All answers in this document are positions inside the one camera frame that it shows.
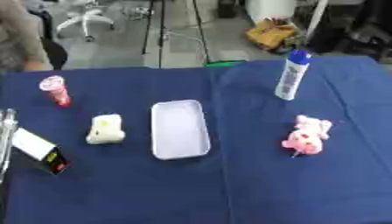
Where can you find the white shallow rectangular box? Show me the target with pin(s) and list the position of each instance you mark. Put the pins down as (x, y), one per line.
(179, 129)

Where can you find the cream soft toy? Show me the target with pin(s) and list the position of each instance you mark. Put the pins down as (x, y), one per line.
(106, 129)

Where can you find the black tripod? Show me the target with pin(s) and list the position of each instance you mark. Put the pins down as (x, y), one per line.
(163, 26)

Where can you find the white tube with blue cap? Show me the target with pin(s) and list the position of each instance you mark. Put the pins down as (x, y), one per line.
(292, 76)

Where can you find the yellow bag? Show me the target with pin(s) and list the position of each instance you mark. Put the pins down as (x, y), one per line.
(269, 33)

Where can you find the pink plush toy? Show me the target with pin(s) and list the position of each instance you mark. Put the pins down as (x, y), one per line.
(307, 137)

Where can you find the pink and red cylindrical can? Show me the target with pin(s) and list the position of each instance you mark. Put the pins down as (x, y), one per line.
(56, 90)

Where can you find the white office chair base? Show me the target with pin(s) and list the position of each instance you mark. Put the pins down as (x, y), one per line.
(84, 18)

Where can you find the black and white carton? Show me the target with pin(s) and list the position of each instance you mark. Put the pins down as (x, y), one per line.
(41, 150)

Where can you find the person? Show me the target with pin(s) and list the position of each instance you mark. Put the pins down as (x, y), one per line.
(18, 35)

